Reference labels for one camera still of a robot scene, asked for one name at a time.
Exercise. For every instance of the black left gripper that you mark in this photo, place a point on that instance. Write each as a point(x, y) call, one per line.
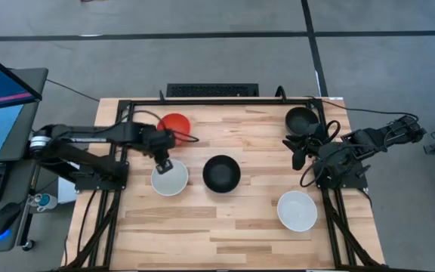
point(157, 141)

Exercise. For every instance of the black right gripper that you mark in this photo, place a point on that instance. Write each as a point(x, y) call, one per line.
point(315, 140)

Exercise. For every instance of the light grey bowl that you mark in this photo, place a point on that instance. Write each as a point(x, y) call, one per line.
point(172, 183)

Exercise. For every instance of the black bowl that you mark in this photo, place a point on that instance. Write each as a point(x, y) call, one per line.
point(221, 174)
point(300, 119)

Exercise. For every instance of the red bowl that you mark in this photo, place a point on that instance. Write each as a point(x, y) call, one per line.
point(176, 122)

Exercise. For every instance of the white bowl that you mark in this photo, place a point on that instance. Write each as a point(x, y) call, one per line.
point(297, 211)

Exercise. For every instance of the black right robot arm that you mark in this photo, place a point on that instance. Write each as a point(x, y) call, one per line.
point(372, 138)

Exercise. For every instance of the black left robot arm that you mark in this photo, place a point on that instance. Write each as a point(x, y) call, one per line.
point(89, 160)

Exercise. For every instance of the black keyboard top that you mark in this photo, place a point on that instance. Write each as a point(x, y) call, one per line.
point(211, 90)

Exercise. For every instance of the bottle with teal cap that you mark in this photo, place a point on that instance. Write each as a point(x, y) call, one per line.
point(45, 201)

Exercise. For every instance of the dark grey flat panel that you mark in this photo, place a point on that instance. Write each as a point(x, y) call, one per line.
point(28, 113)

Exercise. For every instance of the black desk caster wheel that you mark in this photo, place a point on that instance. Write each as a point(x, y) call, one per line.
point(28, 245)

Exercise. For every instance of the black computer mouse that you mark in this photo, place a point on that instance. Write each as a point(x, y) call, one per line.
point(4, 218)

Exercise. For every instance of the black aluminium table frame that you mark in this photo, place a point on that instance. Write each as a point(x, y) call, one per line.
point(221, 101)

